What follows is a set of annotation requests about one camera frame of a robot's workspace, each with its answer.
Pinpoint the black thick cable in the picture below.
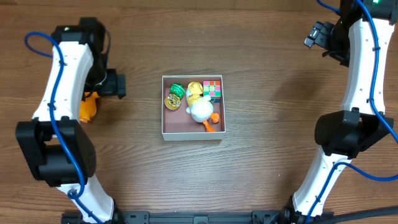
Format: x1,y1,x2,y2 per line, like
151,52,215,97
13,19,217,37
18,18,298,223
323,205,398,224

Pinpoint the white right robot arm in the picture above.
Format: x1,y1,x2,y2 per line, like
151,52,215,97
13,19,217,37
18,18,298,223
280,0,397,223

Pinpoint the green round disc toy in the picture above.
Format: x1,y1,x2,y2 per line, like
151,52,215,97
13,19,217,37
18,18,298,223
169,83,185,100

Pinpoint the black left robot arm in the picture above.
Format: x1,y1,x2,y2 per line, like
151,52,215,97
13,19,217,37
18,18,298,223
16,17,126,223

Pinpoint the multicolour puzzle cube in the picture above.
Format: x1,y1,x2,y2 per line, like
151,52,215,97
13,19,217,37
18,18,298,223
203,80,221,103

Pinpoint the yellow round disc toy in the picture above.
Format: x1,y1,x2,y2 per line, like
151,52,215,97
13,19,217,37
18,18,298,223
164,94,181,111

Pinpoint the white cardboard box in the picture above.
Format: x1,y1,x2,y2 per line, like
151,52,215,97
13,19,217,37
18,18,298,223
162,75,226,141

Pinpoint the orange dinosaur toy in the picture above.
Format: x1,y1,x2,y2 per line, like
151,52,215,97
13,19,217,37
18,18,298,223
80,91,100,123

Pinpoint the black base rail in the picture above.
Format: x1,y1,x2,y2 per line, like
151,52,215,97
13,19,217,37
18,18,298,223
60,207,335,224

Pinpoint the white duck toy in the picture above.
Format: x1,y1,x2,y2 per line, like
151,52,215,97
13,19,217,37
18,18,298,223
186,82,220,133

